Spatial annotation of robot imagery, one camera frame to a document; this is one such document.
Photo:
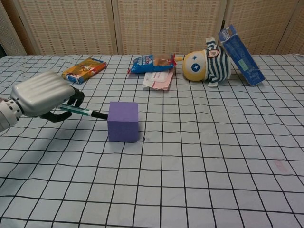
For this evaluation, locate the blue snack bag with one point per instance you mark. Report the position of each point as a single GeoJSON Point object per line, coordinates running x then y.
{"type": "Point", "coordinates": [152, 64]}

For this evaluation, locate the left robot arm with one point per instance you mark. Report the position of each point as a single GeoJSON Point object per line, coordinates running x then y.
{"type": "Point", "coordinates": [7, 113]}

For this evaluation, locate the checkered tablecloth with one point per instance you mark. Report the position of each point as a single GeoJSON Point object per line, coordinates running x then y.
{"type": "Point", "coordinates": [152, 147]}

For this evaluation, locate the pink white paper packet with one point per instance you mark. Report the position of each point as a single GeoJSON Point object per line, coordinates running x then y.
{"type": "Point", "coordinates": [158, 80]}

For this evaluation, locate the orange snack box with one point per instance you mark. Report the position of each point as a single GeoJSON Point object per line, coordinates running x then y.
{"type": "Point", "coordinates": [83, 70]}

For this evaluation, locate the woven folding screen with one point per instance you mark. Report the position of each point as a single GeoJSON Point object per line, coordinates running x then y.
{"type": "Point", "coordinates": [152, 27]}

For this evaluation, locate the yellow striped plush doll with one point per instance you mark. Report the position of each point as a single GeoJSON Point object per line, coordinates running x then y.
{"type": "Point", "coordinates": [206, 65]}

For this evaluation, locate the purple foam cube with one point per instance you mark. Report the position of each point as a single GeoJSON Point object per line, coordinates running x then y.
{"type": "Point", "coordinates": [123, 121]}

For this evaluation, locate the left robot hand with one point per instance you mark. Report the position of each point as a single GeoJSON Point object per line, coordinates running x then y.
{"type": "Point", "coordinates": [41, 95]}

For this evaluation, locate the blue cracker box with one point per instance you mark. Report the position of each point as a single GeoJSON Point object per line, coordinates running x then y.
{"type": "Point", "coordinates": [242, 56]}

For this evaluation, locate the green marker pen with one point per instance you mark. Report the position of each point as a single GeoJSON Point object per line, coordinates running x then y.
{"type": "Point", "coordinates": [84, 111]}

